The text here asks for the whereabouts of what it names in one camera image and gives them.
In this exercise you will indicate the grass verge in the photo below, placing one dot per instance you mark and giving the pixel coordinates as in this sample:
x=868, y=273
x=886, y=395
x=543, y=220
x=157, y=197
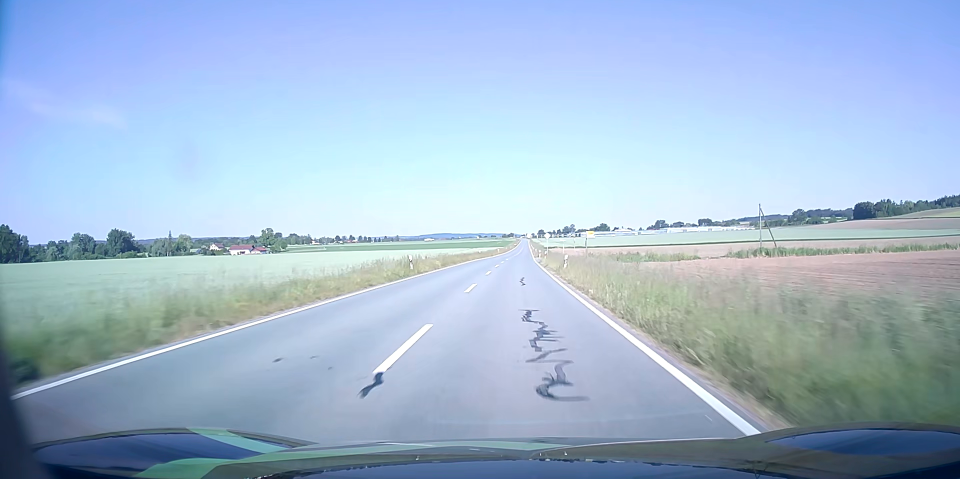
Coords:
x=225, y=306
x=750, y=336

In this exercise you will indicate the grey asphalt road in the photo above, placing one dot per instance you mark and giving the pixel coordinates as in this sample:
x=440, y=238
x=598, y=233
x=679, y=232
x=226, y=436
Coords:
x=465, y=389

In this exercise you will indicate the building with red roof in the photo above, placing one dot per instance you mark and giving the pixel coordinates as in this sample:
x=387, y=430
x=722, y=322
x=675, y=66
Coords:
x=241, y=249

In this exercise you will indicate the wooden pole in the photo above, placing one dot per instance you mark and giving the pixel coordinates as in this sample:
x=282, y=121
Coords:
x=760, y=228

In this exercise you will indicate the pale green field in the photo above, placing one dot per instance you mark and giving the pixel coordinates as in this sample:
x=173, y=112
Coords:
x=112, y=280

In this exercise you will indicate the brown ploughed field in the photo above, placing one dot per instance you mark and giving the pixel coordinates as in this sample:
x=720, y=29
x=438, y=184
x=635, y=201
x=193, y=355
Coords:
x=840, y=269

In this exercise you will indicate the row of trees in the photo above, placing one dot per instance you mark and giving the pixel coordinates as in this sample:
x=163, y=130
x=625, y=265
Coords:
x=90, y=245
x=900, y=207

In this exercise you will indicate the road markings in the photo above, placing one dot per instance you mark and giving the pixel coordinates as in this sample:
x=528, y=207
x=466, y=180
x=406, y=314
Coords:
x=403, y=348

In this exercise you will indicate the car's own bonnet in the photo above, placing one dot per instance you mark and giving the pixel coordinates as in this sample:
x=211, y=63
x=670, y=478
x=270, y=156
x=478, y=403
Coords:
x=480, y=460

